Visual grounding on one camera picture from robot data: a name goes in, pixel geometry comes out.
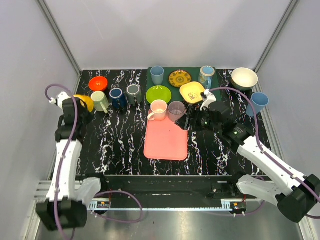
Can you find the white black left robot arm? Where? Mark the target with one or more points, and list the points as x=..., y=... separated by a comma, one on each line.
x=63, y=201

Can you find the grey ceramic mug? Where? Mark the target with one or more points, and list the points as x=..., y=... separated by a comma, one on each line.
x=134, y=94

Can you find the yellow glass mug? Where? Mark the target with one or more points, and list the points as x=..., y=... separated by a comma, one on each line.
x=86, y=99

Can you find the yellow black patterned saucer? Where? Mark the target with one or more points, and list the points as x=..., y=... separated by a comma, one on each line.
x=179, y=77

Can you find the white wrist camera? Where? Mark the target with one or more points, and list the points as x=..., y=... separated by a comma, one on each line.
x=208, y=98
x=58, y=101

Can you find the light blue cup on mat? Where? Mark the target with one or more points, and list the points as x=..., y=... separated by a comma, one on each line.
x=157, y=75

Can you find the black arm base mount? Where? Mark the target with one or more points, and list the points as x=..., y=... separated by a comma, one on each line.
x=148, y=187

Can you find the orange plastic bowl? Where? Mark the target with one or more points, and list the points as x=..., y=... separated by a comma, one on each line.
x=98, y=83

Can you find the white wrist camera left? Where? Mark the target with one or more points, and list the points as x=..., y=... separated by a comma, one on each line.
x=58, y=101

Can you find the pink plastic tray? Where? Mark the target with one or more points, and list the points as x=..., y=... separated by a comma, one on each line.
x=164, y=140

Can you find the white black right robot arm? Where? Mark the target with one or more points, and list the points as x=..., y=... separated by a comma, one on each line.
x=294, y=193

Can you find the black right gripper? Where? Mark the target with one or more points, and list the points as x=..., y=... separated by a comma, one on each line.
x=195, y=113

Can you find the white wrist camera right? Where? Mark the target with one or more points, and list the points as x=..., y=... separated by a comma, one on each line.
x=208, y=98

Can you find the light green ceramic mug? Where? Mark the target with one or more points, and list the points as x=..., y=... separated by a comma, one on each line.
x=100, y=101

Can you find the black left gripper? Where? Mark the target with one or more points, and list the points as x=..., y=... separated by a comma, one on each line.
x=83, y=115

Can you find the white floral ceramic bowl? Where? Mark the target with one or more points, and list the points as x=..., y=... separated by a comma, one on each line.
x=244, y=79

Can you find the lime green plate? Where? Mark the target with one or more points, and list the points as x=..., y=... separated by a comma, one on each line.
x=159, y=92

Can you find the light blue patterned mug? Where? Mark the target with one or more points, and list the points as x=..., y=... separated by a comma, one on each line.
x=206, y=75

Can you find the purple translucent cup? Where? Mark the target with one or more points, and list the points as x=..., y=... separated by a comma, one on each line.
x=176, y=110

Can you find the pink ceramic mug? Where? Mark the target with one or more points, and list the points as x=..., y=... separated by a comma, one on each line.
x=158, y=110

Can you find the dark blue ceramic mug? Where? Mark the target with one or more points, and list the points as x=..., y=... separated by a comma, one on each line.
x=118, y=99

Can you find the light blue plastic cup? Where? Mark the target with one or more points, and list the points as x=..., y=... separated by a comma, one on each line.
x=259, y=101

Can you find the yellow square plate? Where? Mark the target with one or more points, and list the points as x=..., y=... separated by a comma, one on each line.
x=191, y=92

